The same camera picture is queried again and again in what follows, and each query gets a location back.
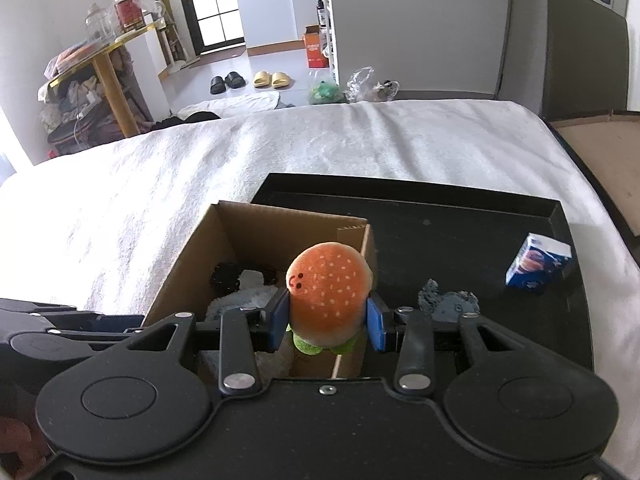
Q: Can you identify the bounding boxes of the blue-grey fabric plush toy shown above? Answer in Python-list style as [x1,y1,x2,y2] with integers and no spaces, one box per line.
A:
[418,278,480,323]

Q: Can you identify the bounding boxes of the hamburger plush toy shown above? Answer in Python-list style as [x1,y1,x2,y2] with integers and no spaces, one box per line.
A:
[285,242,373,356]

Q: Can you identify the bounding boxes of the blue tissue pack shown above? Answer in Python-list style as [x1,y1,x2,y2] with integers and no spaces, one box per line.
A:
[504,233,573,292]

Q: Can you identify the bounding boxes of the white sponge block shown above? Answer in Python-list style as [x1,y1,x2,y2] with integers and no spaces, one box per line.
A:
[239,269,265,290]

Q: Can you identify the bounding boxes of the brown cardboard box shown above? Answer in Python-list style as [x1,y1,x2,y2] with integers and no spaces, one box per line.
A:
[145,202,376,382]

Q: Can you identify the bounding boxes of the white towel cover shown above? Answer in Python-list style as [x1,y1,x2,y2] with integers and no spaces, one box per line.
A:
[1,100,639,478]

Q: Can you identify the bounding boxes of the black square tray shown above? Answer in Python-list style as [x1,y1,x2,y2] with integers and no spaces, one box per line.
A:
[253,174,593,368]

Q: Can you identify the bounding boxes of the white floor towel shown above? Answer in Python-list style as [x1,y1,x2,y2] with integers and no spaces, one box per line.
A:
[176,90,280,120]

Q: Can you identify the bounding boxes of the pair of black slippers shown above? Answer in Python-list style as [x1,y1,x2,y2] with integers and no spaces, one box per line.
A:
[209,72,246,96]

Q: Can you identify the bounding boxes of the green plastic bag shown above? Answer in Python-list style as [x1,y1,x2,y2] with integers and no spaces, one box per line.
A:
[308,80,346,105]

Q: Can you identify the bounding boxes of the pair of yellow slippers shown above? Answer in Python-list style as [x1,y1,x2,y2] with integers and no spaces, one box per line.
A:
[253,70,291,89]

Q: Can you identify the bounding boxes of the clear plastic bag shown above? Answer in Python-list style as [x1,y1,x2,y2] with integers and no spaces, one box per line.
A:
[345,66,399,103]

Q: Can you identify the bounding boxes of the orange cardboard box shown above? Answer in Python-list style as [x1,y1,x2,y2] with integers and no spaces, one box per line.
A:
[303,25,329,70]

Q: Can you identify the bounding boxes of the yellow round side table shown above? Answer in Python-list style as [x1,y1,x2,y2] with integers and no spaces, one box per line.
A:
[38,20,160,138]

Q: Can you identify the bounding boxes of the brown framed board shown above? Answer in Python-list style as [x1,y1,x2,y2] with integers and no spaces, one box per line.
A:
[550,110,639,242]

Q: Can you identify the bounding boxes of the clear glass jar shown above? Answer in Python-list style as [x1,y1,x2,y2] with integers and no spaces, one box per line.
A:
[85,3,115,44]

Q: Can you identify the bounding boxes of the white kitchen cabinet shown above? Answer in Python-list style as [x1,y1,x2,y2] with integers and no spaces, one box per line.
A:
[238,0,317,56]

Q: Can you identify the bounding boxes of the red tin jar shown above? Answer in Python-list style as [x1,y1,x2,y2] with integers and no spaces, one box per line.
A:
[114,0,145,32]

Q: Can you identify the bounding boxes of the dark leaning panel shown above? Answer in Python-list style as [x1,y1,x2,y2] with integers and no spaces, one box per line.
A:
[541,0,629,120]

